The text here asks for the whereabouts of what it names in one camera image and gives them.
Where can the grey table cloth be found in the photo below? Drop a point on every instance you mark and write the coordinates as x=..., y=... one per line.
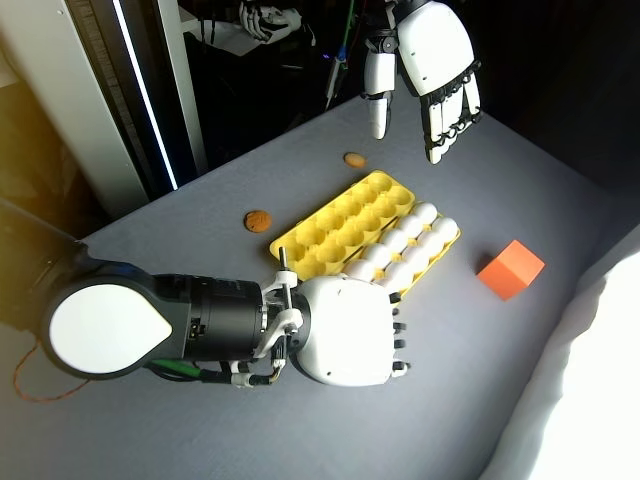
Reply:
x=400, y=425

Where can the spare white robot hand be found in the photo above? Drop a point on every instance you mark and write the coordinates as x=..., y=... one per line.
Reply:
x=270, y=21

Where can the white egg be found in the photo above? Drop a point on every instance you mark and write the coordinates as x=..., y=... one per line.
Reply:
x=402, y=273
x=411, y=226
x=446, y=229
x=417, y=258
x=361, y=268
x=432, y=243
x=378, y=255
x=395, y=240
x=425, y=212

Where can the white pen-shaped tool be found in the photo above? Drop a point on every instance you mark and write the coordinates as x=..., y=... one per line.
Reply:
x=334, y=75

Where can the light tan oval cookie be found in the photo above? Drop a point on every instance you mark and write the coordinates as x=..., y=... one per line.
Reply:
x=354, y=159

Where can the orange cube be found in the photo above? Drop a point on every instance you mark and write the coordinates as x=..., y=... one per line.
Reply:
x=511, y=270

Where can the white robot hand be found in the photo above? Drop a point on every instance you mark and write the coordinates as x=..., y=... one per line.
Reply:
x=435, y=45
x=345, y=332

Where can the white fabric sheet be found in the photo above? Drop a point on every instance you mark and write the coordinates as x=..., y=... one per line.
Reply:
x=585, y=380

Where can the white upright cabinet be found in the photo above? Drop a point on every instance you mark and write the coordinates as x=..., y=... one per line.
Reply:
x=90, y=100

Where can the yellow egg carton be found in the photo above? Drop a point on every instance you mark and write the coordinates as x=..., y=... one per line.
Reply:
x=330, y=230

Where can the dark brown round cookie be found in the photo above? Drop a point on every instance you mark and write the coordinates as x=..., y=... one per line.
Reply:
x=258, y=221

